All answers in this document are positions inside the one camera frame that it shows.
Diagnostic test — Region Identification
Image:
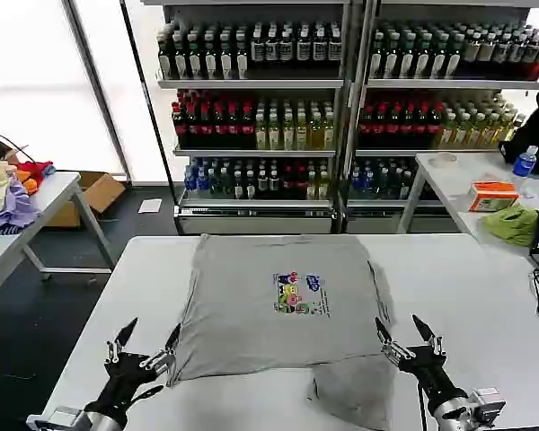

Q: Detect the purple cloth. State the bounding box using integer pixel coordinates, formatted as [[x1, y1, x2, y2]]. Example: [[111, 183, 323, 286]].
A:
[[0, 175, 42, 238]]

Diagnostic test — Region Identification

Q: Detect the brown cardboard box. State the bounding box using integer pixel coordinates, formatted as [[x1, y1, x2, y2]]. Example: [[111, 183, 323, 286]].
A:
[[46, 171, 128, 228]]

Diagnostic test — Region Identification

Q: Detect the green cloth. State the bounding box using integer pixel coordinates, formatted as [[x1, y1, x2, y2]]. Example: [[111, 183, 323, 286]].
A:
[[481, 205, 539, 248]]

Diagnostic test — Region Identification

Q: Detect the tape roll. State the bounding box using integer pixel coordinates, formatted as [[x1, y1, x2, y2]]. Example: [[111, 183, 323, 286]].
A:
[[431, 152, 460, 170]]

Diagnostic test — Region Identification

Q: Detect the white desk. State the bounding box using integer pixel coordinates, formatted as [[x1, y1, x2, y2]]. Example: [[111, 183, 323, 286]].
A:
[[396, 151, 539, 258]]

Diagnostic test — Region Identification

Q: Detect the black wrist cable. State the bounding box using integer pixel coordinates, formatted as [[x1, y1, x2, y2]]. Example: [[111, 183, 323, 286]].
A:
[[413, 379, 429, 431], [129, 383, 164, 406]]

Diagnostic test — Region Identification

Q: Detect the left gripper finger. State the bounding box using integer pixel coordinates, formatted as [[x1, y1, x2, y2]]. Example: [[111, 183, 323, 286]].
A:
[[139, 322, 182, 374], [104, 316, 139, 363]]

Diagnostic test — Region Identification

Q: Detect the white side table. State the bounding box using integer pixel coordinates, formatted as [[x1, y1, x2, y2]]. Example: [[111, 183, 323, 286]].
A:
[[0, 170, 116, 334]]

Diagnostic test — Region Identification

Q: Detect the blue-label water bottle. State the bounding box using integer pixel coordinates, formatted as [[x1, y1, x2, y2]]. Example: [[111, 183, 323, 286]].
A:
[[512, 145, 539, 180]]

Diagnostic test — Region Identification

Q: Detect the grey printed T-shirt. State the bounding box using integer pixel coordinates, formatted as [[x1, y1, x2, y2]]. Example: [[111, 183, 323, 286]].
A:
[[164, 233, 399, 431]]

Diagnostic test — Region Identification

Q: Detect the orange cloth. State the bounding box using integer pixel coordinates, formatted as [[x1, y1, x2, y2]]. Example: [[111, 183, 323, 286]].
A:
[[17, 172, 40, 195]]

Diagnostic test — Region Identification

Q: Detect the red cloth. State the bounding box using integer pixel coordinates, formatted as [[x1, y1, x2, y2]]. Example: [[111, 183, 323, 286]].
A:
[[15, 158, 55, 181]]

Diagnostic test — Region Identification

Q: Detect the shelf rack with bottles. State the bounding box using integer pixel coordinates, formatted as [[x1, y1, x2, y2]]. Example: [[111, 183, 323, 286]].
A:
[[139, 0, 357, 235], [345, 0, 539, 234]]

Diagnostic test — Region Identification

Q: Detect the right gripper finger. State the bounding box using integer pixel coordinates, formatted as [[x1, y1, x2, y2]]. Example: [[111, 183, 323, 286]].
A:
[[374, 316, 417, 365], [411, 313, 447, 358]]

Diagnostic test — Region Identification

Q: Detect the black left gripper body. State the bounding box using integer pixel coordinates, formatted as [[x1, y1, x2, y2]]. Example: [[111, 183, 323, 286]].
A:
[[84, 351, 163, 417]]

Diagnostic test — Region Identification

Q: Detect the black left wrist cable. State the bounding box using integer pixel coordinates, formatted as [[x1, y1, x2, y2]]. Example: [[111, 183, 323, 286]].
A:
[[129, 383, 164, 406]]

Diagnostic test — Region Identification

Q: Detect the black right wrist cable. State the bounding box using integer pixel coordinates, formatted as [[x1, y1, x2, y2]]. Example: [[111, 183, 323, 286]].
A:
[[413, 379, 429, 431]]

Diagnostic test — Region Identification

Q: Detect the orange tissue box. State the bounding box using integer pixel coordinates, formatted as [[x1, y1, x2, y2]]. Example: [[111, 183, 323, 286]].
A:
[[468, 180, 520, 213]]

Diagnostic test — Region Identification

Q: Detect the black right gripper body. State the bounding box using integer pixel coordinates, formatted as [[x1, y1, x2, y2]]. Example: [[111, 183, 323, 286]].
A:
[[398, 344, 469, 410]]

